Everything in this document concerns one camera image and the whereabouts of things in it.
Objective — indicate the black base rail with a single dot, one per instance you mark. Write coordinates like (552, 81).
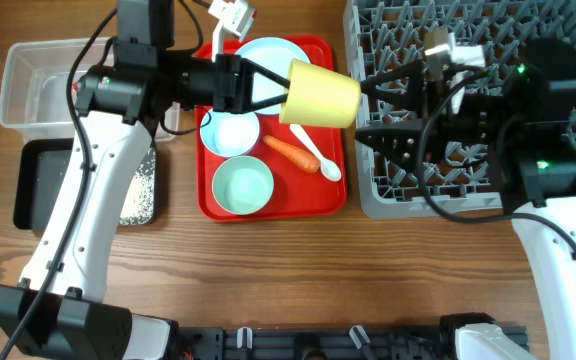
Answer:
(356, 343)

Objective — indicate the clear plastic bin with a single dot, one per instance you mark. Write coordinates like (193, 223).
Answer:
(32, 96)

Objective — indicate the white plastic spoon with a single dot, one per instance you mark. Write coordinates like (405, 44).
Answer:
(330, 170)

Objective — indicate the orange carrot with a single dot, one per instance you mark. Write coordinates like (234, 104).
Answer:
(305, 161)

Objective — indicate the light blue plate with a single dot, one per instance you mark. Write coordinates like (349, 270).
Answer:
(274, 54)

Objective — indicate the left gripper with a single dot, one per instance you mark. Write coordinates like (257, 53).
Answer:
(234, 94)

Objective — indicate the grey dishwasher rack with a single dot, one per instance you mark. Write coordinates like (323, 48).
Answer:
(382, 35)

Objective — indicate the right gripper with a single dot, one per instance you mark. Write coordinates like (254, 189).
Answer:
(431, 115)

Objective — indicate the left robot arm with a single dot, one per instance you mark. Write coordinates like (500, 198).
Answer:
(57, 309)

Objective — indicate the mint green bowl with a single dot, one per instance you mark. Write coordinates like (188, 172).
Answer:
(242, 185)

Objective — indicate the red serving tray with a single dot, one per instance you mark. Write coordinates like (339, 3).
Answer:
(296, 193)

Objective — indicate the light blue bowl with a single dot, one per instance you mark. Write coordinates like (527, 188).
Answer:
(229, 135)

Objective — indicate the yellow plastic cup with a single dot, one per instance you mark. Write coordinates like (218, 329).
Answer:
(319, 97)

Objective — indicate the white rice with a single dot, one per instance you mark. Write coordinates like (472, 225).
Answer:
(139, 204)

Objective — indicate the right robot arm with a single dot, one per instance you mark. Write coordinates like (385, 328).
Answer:
(523, 129)

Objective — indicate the black waste tray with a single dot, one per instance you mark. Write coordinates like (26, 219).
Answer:
(42, 169)

